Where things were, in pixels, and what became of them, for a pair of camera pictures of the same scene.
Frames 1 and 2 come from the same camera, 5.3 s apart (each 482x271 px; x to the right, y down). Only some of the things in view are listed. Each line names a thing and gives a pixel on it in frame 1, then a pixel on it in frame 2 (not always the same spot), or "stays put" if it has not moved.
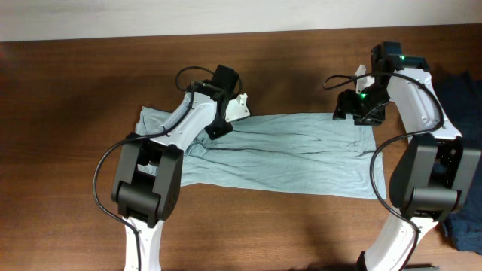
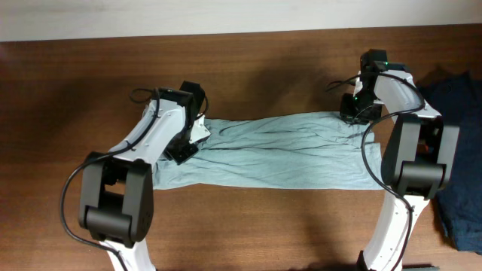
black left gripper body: (217, 126) → (181, 153)
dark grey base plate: (422, 269) stays put
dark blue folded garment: (462, 93) stays put
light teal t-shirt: (316, 154) stays put
